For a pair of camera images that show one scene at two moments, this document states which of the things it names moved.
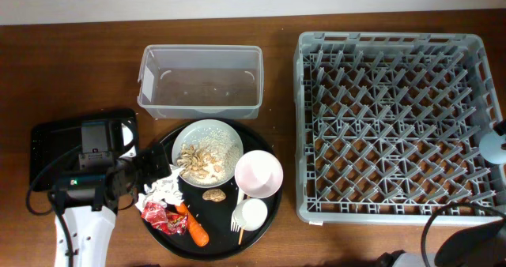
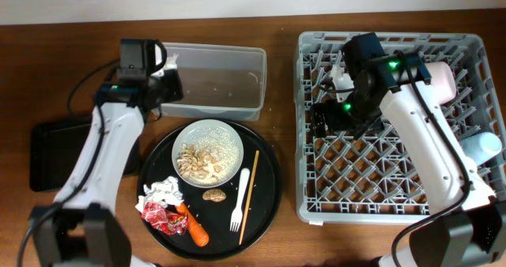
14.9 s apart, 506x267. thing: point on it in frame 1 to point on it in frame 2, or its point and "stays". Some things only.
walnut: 214,194 stays
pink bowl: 258,174 to 443,80
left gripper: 151,173 to 176,88
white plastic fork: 233,219 stays
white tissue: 168,188 to 171,62
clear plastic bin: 201,82 stays
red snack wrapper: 156,215 stays
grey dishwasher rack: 388,125 stays
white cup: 251,213 to 480,147
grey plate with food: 205,153 stays
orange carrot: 197,230 stays
